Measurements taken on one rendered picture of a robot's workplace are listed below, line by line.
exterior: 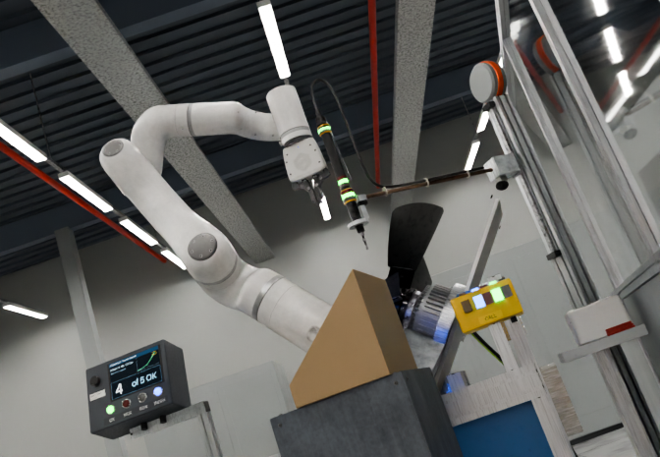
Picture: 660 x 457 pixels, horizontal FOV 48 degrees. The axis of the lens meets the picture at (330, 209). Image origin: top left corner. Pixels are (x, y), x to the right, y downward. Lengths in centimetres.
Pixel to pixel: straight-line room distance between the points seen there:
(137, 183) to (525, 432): 114
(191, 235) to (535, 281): 654
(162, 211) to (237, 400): 773
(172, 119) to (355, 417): 95
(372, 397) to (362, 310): 17
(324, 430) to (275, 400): 790
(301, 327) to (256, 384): 784
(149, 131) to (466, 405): 109
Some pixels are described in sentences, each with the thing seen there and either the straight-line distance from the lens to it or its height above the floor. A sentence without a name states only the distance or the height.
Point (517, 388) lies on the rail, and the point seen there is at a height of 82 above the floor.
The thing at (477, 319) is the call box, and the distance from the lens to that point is 190.
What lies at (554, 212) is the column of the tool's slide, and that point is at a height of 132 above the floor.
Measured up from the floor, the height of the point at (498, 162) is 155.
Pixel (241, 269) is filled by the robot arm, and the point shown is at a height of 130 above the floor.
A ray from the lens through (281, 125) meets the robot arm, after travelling 196.
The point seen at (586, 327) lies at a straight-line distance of 242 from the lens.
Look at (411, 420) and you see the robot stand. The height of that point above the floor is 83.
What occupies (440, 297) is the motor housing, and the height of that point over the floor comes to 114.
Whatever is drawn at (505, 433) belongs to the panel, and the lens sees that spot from 195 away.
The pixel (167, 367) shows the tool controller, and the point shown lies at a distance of 213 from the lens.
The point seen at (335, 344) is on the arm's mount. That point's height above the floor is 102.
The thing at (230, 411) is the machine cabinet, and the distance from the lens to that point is 955.
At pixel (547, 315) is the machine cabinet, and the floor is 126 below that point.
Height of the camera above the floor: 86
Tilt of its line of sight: 16 degrees up
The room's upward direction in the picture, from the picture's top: 20 degrees counter-clockwise
